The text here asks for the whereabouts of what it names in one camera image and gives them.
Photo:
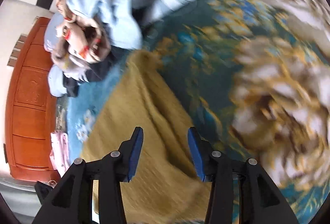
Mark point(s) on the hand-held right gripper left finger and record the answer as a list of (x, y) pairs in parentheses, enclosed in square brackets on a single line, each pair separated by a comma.
[(135, 154)]

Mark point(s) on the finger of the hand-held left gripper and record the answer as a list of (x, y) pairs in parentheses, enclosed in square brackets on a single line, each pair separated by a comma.
[(43, 191)]

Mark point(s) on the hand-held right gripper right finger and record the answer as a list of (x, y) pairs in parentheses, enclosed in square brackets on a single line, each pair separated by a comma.
[(197, 154)]

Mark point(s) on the olive green knitted sweater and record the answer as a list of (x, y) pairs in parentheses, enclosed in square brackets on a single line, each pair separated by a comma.
[(154, 136)]

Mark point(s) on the pink folded garment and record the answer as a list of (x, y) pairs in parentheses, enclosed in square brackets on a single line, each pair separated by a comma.
[(60, 149)]

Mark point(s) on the orange wooden headboard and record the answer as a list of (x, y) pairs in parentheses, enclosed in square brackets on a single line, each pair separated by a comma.
[(28, 110)]

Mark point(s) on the navy garment with white stripes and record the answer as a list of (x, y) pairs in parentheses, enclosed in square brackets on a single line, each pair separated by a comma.
[(103, 66)]

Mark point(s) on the white fluffy garment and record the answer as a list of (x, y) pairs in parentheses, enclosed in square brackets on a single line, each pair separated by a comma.
[(74, 69)]

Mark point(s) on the light blue pillow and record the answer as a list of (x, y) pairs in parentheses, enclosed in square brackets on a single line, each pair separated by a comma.
[(55, 83)]

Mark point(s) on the cream car print garment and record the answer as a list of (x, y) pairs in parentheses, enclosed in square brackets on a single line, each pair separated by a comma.
[(77, 38)]

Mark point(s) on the brown wall frame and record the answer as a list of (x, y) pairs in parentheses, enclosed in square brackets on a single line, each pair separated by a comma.
[(21, 39), (12, 60), (17, 48)]

